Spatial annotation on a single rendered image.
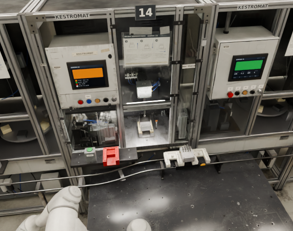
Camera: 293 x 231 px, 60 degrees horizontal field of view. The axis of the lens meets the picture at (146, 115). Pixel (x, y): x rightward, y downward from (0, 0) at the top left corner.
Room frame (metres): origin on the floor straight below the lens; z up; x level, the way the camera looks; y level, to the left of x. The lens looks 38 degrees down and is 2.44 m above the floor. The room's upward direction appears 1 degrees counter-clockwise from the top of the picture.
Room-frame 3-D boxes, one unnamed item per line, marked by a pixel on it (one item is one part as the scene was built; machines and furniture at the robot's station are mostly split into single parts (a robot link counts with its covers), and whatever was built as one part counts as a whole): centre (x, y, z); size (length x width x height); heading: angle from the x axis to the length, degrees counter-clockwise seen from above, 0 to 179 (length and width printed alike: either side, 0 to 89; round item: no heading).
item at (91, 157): (1.40, 0.45, 0.97); 0.08 x 0.08 x 0.12; 6
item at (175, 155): (1.45, -0.33, 0.84); 0.36 x 0.14 x 0.10; 96
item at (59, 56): (1.61, 0.42, 1.60); 0.42 x 0.29 x 0.46; 96
